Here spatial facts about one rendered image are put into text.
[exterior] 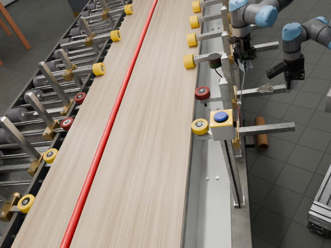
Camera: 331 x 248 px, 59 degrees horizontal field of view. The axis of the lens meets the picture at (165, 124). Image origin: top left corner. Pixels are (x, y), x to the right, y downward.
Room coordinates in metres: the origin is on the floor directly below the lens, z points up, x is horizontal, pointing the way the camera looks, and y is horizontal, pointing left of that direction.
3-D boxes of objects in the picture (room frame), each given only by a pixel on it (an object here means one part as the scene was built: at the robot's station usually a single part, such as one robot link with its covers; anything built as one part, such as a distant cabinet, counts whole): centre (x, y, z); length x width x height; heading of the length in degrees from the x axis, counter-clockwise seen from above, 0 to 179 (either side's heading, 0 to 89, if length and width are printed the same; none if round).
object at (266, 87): (1.09, -0.54, 0.87); 0.09 x 0.07 x 0.02; 67
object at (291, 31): (1.05, -0.65, 1.12); 0.09 x 0.08 x 0.11; 95
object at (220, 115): (0.65, -0.17, 1.22); 0.04 x 0.04 x 0.02
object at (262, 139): (1.53, -0.69, 0.04); 0.30 x 0.08 x 0.08; 157
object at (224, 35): (1.35, -0.46, 0.86); 0.03 x 0.03 x 0.48; 67
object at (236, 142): (0.91, -0.28, 0.83); 0.13 x 0.06 x 0.05; 157
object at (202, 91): (1.22, -0.24, 0.85); 0.08 x 0.08 x 0.11
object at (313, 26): (1.04, -0.75, 1.12); 0.11 x 0.11 x 0.08; 5
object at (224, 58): (1.12, -0.37, 0.89); 0.03 x 0.03 x 0.48; 67
